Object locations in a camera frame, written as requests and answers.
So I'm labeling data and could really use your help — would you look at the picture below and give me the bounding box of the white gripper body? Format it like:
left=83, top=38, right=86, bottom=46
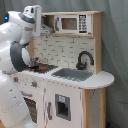
left=24, top=5, right=42, bottom=37

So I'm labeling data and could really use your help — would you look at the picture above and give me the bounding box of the white microwave door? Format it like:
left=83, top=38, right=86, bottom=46
left=55, top=14, right=92, bottom=34

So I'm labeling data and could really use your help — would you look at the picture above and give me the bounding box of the silver toy pot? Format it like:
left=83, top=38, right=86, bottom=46
left=30, top=57, right=39, bottom=67

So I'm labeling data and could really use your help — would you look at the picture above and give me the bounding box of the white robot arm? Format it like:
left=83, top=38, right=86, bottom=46
left=0, top=5, right=42, bottom=128

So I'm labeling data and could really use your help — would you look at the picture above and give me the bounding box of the wooden toy kitchen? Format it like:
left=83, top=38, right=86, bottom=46
left=13, top=11, right=114, bottom=128

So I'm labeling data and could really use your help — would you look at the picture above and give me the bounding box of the grey range hood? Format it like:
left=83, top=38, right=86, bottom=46
left=40, top=26, right=53, bottom=34

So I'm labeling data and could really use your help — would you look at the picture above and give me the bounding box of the black toy stovetop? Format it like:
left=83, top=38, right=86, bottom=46
left=28, top=63, right=56, bottom=74

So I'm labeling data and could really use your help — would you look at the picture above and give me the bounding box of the left red oven knob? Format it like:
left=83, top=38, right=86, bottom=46
left=13, top=76, right=19, bottom=83

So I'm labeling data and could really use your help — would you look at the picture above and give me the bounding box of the red oven knob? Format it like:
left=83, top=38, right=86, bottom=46
left=13, top=76, right=19, bottom=83
left=31, top=81, right=37, bottom=88

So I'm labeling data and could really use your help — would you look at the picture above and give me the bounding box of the right red oven knob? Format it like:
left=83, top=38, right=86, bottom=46
left=31, top=81, right=37, bottom=88

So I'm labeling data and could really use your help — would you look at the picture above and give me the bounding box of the black toy faucet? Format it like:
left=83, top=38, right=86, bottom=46
left=76, top=51, right=94, bottom=70

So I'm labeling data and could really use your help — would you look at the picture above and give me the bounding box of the grey toy sink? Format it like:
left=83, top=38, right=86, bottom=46
left=53, top=68, right=93, bottom=81

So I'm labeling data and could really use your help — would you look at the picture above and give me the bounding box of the oven door with window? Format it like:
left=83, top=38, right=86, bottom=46
left=24, top=97, right=37, bottom=123

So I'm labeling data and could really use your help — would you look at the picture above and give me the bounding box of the grey ice dispenser panel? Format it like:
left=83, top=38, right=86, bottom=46
left=55, top=94, right=71, bottom=121

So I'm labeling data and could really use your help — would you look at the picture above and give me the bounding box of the grey cupboard door handle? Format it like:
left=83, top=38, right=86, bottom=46
left=47, top=102, right=52, bottom=120

